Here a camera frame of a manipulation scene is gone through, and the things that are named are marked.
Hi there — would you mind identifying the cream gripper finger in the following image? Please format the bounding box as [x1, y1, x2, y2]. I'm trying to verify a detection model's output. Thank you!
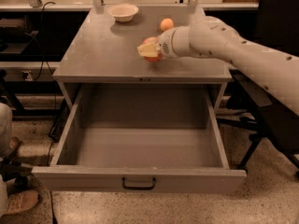
[137, 42, 160, 58]

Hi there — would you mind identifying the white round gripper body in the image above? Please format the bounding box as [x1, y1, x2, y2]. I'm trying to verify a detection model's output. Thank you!
[158, 26, 191, 58]

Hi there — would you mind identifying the red apple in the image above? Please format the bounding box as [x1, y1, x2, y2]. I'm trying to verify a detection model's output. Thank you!
[140, 36, 163, 62]

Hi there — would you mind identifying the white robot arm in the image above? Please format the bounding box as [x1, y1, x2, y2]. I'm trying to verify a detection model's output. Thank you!
[137, 16, 299, 115]

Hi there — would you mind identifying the open grey top drawer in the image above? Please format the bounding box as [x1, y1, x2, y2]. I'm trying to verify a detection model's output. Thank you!
[31, 83, 248, 195]

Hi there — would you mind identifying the small orange fruit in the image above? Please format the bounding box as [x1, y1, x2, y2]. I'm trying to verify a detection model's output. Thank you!
[160, 19, 174, 32]

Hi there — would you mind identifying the white paper bowl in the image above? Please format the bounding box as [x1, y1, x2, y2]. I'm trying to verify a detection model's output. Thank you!
[107, 4, 139, 22]

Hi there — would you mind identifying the grey metal cabinet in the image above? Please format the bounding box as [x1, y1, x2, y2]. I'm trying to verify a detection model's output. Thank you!
[53, 6, 232, 119]

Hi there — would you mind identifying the black office chair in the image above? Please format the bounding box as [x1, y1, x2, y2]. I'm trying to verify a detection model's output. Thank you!
[219, 0, 299, 169]

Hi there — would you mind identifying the person's light trouser leg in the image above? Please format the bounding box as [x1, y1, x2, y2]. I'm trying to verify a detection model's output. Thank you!
[0, 104, 12, 217]

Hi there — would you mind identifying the tan sneaker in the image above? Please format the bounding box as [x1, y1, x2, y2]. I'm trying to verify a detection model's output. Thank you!
[5, 190, 38, 215]

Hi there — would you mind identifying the black power cable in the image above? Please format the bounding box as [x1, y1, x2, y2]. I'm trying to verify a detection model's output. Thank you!
[25, 1, 58, 82]

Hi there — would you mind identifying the wall power outlet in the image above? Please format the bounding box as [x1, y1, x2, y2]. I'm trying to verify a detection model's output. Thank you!
[22, 71, 33, 81]

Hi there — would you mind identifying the black drawer handle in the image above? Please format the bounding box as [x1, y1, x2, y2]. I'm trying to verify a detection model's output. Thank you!
[121, 177, 156, 190]

